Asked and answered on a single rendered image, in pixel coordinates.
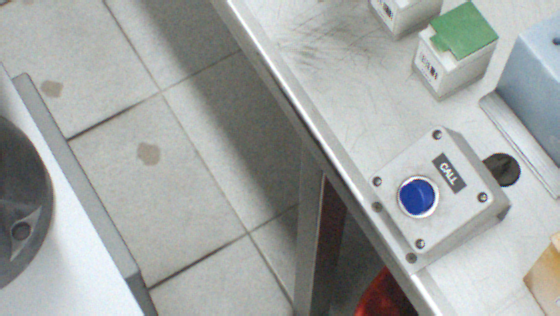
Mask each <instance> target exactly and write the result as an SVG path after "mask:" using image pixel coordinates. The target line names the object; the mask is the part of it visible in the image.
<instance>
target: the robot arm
mask: <svg viewBox="0 0 560 316"><path fill-rule="evenodd" d="M52 210H53V192H52V185H51V181H50V175H49V173H48V170H47V169H46V167H45V163H44V161H43V159H42V158H41V157H40V155H39V152H38V150H37V149H36V147H35V146H34V143H33V142H31V140H30V139H29V137H28V136H27V135H26V134H25V133H24V132H23V131H22V130H21V129H20V128H18V126H16V125H15V124H14V123H12V121H9V120H7V118H5V117H3V116H2V115H0V290H1V289H2V288H4V287H5V286H7V285H8V284H9V283H11V282H12V281H13V280H15V279H16V278H17V276H18V275H20V274H21V273H22V272H23V270H25V269H26V268H27V267H28V264H30V263H31V261H32V260H33V259H34V257H35V255H36V254H37V253H38V252H39V248H40V247H41V246H42V244H43V242H44V240H45V237H46V234H47V232H48V230H49V227H50V220H51V216H52Z"/></svg>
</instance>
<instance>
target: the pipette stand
mask: <svg viewBox="0 0 560 316"><path fill-rule="evenodd" d="M478 103H479V105H480V106H481V107H482V108H483V109H484V111H485V112H486V113H487V115H488V116H489V117H490V119H491V120H492V121H494V123H495V125H496V126H497V127H498V128H499V129H500V131H501V132H502V133H503V135H504V136H505V137H506V139H507V140H508V141H509V142H510V143H511V145H512V146H513V147H514V148H515V149H516V152H517V153H519V154H520V156H521V157H522V158H523V160H524V161H525V162H526V163H527V165H528V166H529V167H530V169H532V170H533V173H534V174H536V175H537V177H538V179H540V181H541V182H542V183H543V185H544V186H545V187H546V188H547V190H549V192H550V194H551V195H553V196H554V199H555V200H556V199H558V198H559V197H560V9H559V10H557V11H555V13H553V14H550V15H549V16H547V17H546V18H544V19H542V20H540V21H539V22H538V23H536V24H535V25H532V26H531V27H529V28H528V29H527V30H523V31H522V32H521V33H519V34H518V35H517V39H516V41H515V43H514V45H513V47H512V49H511V53H510V55H509V57H508V59H507V61H506V65H505V67H504V68H503V71H502V73H501V74H500V78H499V80H498V83H497V84H496V86H495V89H494V90H492V91H491V92H490V93H488V94H485V95H484V96H483V97H481V98H480V99H479V102H478Z"/></svg>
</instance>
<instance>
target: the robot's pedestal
mask: <svg viewBox="0 0 560 316"><path fill-rule="evenodd" d="M12 82H13V83H14V85H15V86H16V88H17V89H18V92H19V94H20V95H21V97H22V98H23V101H24V103H25V105H27V107H28V109H29V111H30V113H31V115H32V116H33V117H34V121H35V122H36V124H37V125H38V126H39V130H40V131H41V132H42V134H43V136H44V137H45V140H46V142H48V144H49V146H50V149H51V150H52V152H53V153H54V155H55V156H56V159H57V161H58V162H59V163H60V165H61V169H63V171H64V173H65V174H66V177H67V179H68V180H69V181H70V183H71V184H72V187H73V189H74V190H75V192H76V194H77V196H78V198H79V200H81V202H82V206H84V208H85V210H86V211H87V213H88V216H89V217H90V219H91V220H92V221H93V225H94V226H95V227H96V229H97V231H98V233H99V235H100V237H101V238H102V239H103V243H104V244H105V245H106V247H107V248H108V250H109V253H110V254H111V256H112V258H114V262H115V264H117V266H118V268H119V270H120V272H121V274H122V275H123V276H124V278H125V281H126V283H127V284H128V285H129V287H130V290H131V291H132V293H133V295H134V296H135V299H136V301H137V302H138V303H139V305H140V308H141V309H142V311H143V312H144V314H145V315H146V316H159V315H158V313H157V311H156V307H155V305H154V303H153V301H152V299H151V295H150V293H149V290H148V289H147V287H146V283H145V281H144V279H143V277H142V274H141V269H140V267H139V265H138V264H137V263H136V261H135V258H134V257H133V255H132V253H130V249H129V248H128V247H127V245H126V243H125V241H124V239H123V237H122V236H121V235H120V233H119V230H118V229H117V227H116V226H115V224H114V221H113V220H112V219H111V217H110V216H109V213H108V211H107V210H106V208H105V207H104V204H103V202H102V201H101V200H100V198H99V196H98V194H97V192H96V190H94V188H93V184H91V182H90V180H89V179H88V176H87V174H86V173H85V172H84V170H83V169H82V166H81V164H80V163H79V162H78V160H77V157H76V156H75V154H74V153H73V151H72V148H71V147H70V145H69V144H68V142H67V141H66V138H65V137H64V135H63V133H62V132H61V129H60V127H59V126H58V125H57V123H56V121H55V119H54V117H53V116H52V115H51V113H50V110H49V109H48V107H47V105H45V101H44V100H43V99H42V97H41V95H40V94H39V91H38V89H37V88H36V87H35V85H34V82H33V81H32V79H31V78H30V76H29V75H28V73H22V74H20V75H18V76H17V77H15V78H12Z"/></svg>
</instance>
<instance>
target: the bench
mask: <svg viewBox="0 0 560 316"><path fill-rule="evenodd" d="M209 1H210V3H211V4H212V5H213V6H214V8H215V10H216V11H217V13H218V14H219V15H220V18H221V19H222V21H224V23H225V26H227V28H228V29H229V31H230V33H231V34H232V36H233V37H234V38H235V39H236V42H237V43H238V44H239V46H240V47H241V49H242V51H243V52H244V53H245V54H246V57H247V58H248V59H249V61H250V62H251V63H252V66H253V67H254V68H255V69H256V71H257V74H259V76H260V77H261V79H262V81H263V82H264V84H266V86H267V89H268V90H269V91H270V92H271V94H272V95H273V97H274V98H275V100H277V102H278V105H280V107H281V108H282V110H283V112H284V113H285V115H286V116H287V117H288V120H289V121H290V122H291V123H292V125H293V126H294V128H295V130H296V131H297V132H298V133H299V136H300V137H301V138H302V140H303V146H302V161H301V175H300V190H299V221H298V236H297V251H296V266H295V280H294V311H293V316H328V314H329V310H330V305H331V295H332V291H333V286H334V282H335V277H336V268H337V263H338V258H339V253H340V249H341V240H342V235H343V231H344V226H345V221H346V212H347V208H348V209H349V211H351V214H352V216H354V218H355V219H356V221H357V223H358V224H359V226H361V228H362V231H363V232H364V233H365V234H366V236H367V238H368V239H369V241H370V242H371V243H372V244H373V247H374V248H375V249H376V251H377V252H378V254H379V256H380V257H381V258H382V259H383V262H384V264H386V266H387V267H388V269H389V271H390V272H391V274H393V276H394V279H395V280H396V281H397V282H398V284H399V286H400V287H401V289H402V290H403V291H404V292H405V295H406V296H407V297H408V299H409V300H410V302H411V304H412V305H413V306H414V307H415V310H416V312H418V314H419V315H420V316H546V315H545V314H544V312H543V310H542V309H541V307H539V303H538V302H537V301H536V300H535V298H534V297H533V295H532V293H531V291H529V289H528V286H526V284H525V283H524V281H523V278H524V276H525V275H527V273H528V271H529V270H530V269H531V268H532V267H533V264H535V262H536V261H537V260H538V258H539V257H540V256H541V254H543V253H544V250H545V249H547V247H548V246H549V243H551V241H550V240H549V237H550V236H551V235H553V234H554V233H558V232H560V197H559V198H558V199H556V200H555V199H554V196H553V195H551V194H550V192H549V190H547V188H546V187H545V186H544V185H543V183H542V182H541V181H540V179H538V177H537V175H536V174H534V173H533V170H532V169H530V167H529V166H528V165H527V163H526V162H525V161H524V160H523V158H522V157H521V156H520V154H519V153H517V152H516V149H515V148H514V147H513V146H512V145H511V143H510V142H509V141H508V140H507V139H506V137H505V136H504V135H503V133H502V132H501V131H500V129H499V128H498V127H497V126H496V125H495V123H494V121H492V120H491V119H490V117H489V116H488V115H487V113H486V112H485V111H484V109H483V108H482V107H481V106H480V105H479V103H478V102H479V99H480V98H481V97H483V96H484V95H485V94H488V93H490V92H491V91H492V90H494V89H495V86H496V84H497V83H498V80H499V78H500V74H501V73H502V71H503V68H504V67H505V65H506V61H507V59H508V57H509V55H510V53H511V49H512V47H513V45H514V43H515V41H516V39H517V35H518V34H519V33H521V32H522V31H523V30H527V29H528V28H529V27H531V26H532V25H535V24H536V23H538V22H539V21H540V20H542V19H544V18H546V17H547V16H549V15H550V14H553V13H555V11H557V10H559V9H560V0H471V1H472V2H473V4H474V5H475V7H476V8H477V9H479V12H480V13H481V15H483V16H484V17H485V20H487V22H488V23H489V24H490V26H491V27H492V28H493V30H495V32H496V34H497V35H498V36H499V39H498V42H497V45H496V48H495V52H494V53H493V56H492V57H491V60H490V64H489V66H488V68H487V70H486V71H487V72H486V73H485V74H484V78H481V79H479V80H478V81H477V82H475V83H473V84H471V85H469V86H468V87H466V88H464V89H462V90H460V91H458V92H457V93H456V94H452V95H451V96H450V97H448V98H447V99H445V100H442V101H441V102H439V103H437V102H436V100H435V99H434V97H433V96H432V95H431V93H430V91H429V90H428V89H427V88H426V87H425V84H423V83H422V81H421V80H420V78H419V77H418V75H417V74H416V73H415V71H414V69H413V68H411V63H412V59H413V56H414V52H415V46H416V42H417V39H418V36H419V33H420V31H424V30H426V29H427V28H428V25H429V24H427V25H426V26H423V27H421V28H420V29H418V30H416V31H414V32H412V33H410V34H409V35H407V36H404V37H403V38H401V39H399V40H398V41H397V42H393V41H392V40H391V39H390V37H389V35H388V34H387V33H386V31H384V30H383V27H382V26H381V25H380V24H379V22H378V21H377V19H376V18H375V17H374V15H373V14H372V12H371V11H370V10H369V9H368V8H367V6H368V0H209ZM436 125H441V126H445V127H447V128H449V129H451V130H452V131H460V132H461V133H462V135H463V137H464V138H465V139H466V140H467V142H468V143H469V145H470V146H471V147H472V148H473V151H474V152H475V153H476V154H477V155H478V156H479V158H480V160H481V161H482V160H484V159H485V158H488V157H489V156H490V155H492V154H494V153H507V154H509V155H511V156H512V157H513V158H516V161H517V162H518V163H519V165H520V168H521V175H520V178H519V179H518V180H517V181H516V183H515V184H513V185H511V186H509V187H501V189H502V190H504V192H505V193H506V195H507V196H508V198H509V199H510V200H511V202H512V203H513V205H512V206H511V209H510V210H509V211H508V213H507V214H506V217H505V218H504V220H503V221H502V222H500V223H498V224H496V225H495V226H494V227H491V228H490V229H488V230H487V231H485V232H483V233H481V234H479V236H477V237H474V238H473V239H471V240H470V241H468V242H467V243H464V244H463V245H462V246H460V247H458V248H456V249H454V250H453V251H452V252H450V253H447V254H446V255H445V256H443V257H442V258H441V259H437V260H436V261H435V262H433V263H432V264H429V265H428V266H426V267H425V268H424V269H420V271H418V272H416V273H415V274H412V275H411V276H409V274H407V272H406V271H405V269H404V267H403V266H402V264H400V262H399V259H398V258H397V257H396V256H395V254H394V252H393V251H392V249H391V248H390V247H389V246H388V243H387V242H386V241H385V240H384V238H383V236H382V235H381V233H380V232H379V231H378V228H377V227H376V226H375V225H374V223H373V222H372V220H371V218H370V217H369V216H368V215H367V212H366V211H365V210H364V208H363V207H362V205H361V204H360V201H361V200H364V199H365V198H367V197H368V196H369V195H372V194H374V192H373V191H372V189H371V187H370V186H369V184H368V179H369V177H370V176H371V175H372V174H374V173H375V172H376V171H377V170H378V169H379V168H382V167H383V165H384V164H386V163H388V162H389V161H390V160H391V159H392V158H394V157H395V156H396V155H398V154H399V153H401V152H402V151H403V150H404V149H405V148H406V147H409V145H410V144H411V143H413V142H415V140H417V139H418V138H419V137H421V136H422V135H423V134H425V132H428V131H429V130H430V129H431V128H432V127H433V126H436Z"/></svg>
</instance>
